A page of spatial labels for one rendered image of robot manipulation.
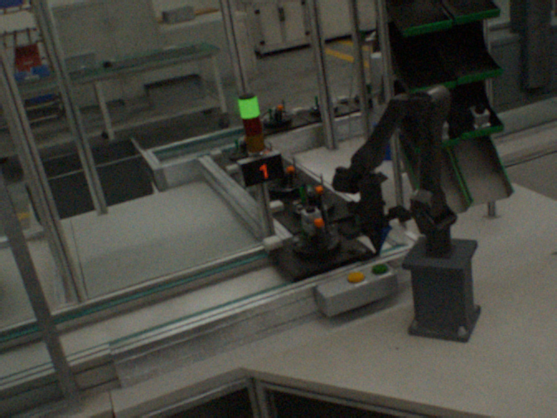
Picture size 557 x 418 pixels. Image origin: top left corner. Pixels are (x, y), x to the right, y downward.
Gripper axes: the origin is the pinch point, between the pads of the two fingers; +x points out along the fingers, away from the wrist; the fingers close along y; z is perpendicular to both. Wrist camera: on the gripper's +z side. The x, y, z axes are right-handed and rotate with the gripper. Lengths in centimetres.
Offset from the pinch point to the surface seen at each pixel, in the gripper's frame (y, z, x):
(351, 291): 10.2, -3.4, 9.8
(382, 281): 1.4, -3.5, 10.1
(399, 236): -13.9, 14.2, 8.9
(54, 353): 82, 0, 2
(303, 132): -36, 138, 10
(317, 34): -45, 128, -34
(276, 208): 9, 55, 7
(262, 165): 17.5, 30.6, -17.4
